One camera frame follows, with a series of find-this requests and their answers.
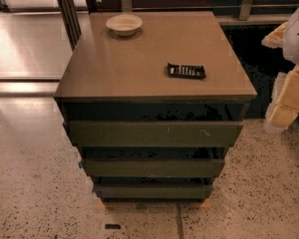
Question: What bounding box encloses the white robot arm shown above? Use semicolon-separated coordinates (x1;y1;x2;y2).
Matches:
261;7;299;134

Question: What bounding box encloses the metal railing frame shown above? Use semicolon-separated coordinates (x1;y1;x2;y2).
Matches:
58;0;299;39

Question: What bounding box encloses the top drawer front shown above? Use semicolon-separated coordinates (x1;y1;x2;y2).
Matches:
64;120;243;147

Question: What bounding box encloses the white paper bowl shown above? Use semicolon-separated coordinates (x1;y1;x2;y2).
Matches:
106;14;143;37

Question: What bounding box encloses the drawer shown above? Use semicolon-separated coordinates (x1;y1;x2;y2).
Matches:
64;120;243;147
94;184;212;199
83;158;224;178

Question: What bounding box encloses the brown drawer cabinet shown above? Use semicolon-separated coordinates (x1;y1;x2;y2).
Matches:
53;11;258;204

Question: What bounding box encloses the middle drawer front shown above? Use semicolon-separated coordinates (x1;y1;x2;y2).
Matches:
83;158;224;178

